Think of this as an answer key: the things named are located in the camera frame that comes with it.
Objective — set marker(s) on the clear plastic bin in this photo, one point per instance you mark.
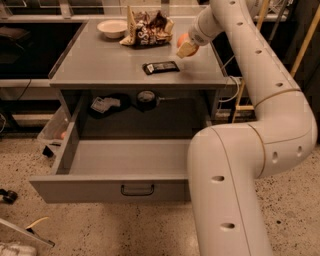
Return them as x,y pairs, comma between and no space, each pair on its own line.
54,128

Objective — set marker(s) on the open grey top drawer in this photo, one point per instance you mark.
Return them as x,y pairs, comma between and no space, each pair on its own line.
96,159

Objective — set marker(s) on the yellow wooden frame stand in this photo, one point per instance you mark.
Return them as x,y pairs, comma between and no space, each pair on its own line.
297,62

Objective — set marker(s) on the grey metal cabinet counter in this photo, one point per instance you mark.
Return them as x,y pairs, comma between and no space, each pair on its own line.
95,66

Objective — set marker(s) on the black snack bar packet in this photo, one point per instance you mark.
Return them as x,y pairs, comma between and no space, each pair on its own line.
160,67

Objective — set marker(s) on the black drawer handle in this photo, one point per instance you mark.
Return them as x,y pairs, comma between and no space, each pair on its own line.
132,191

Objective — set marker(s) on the brown chip bag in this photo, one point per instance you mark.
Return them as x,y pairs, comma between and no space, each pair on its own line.
147,29

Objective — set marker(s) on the grey metal bar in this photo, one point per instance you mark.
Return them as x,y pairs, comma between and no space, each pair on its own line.
28,231

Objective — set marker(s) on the orange fruit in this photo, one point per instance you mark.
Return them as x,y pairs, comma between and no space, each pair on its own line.
182,38

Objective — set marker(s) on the white ceramic bowl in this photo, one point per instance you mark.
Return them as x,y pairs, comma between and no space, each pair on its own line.
112,29

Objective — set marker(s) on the round black tape measure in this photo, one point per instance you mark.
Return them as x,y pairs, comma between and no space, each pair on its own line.
148,100

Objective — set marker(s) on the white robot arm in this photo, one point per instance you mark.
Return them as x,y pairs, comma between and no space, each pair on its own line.
224,160

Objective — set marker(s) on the white sneaker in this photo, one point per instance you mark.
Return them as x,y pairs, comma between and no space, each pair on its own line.
16,250

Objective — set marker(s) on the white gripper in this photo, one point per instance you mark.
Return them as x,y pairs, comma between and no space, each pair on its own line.
197,37

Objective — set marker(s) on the black caster wheel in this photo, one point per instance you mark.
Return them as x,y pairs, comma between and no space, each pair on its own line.
9,196

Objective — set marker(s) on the black pouch with label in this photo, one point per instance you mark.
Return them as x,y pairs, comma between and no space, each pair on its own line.
103,106

